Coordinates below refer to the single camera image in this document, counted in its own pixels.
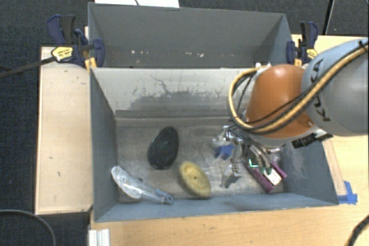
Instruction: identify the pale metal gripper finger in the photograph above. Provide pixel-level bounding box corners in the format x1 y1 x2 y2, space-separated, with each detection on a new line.
220 164 232 190
230 164 242 186

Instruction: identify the small blue angular piece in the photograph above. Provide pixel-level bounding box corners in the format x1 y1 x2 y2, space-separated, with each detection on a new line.
213 144 235 160

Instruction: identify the yellow round disc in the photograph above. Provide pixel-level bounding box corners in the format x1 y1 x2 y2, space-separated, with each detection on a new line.
177 160 212 199

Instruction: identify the purple and white box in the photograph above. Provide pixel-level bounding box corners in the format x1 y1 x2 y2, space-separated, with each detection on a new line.
246 160 288 194

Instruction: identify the black oval brush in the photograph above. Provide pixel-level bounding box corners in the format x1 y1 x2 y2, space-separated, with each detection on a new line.
147 126 180 171

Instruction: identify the grey metal bin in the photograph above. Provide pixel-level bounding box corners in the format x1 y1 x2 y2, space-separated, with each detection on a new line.
87 2 340 224

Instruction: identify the pale wood flat board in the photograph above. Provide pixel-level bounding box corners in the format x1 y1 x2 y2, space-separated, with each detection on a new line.
34 46 95 215

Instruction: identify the black cylinder on white bracket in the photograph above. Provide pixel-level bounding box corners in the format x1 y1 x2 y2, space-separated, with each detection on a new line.
291 131 333 150

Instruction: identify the clear scoop with blue handle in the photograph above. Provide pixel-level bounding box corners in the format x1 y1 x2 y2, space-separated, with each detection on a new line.
111 165 175 206

